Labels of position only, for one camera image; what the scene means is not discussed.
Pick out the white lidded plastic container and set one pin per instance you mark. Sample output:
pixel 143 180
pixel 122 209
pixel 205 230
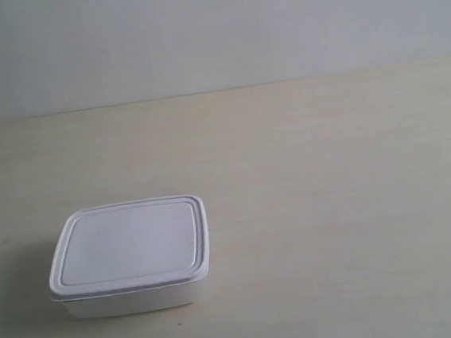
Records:
pixel 134 257

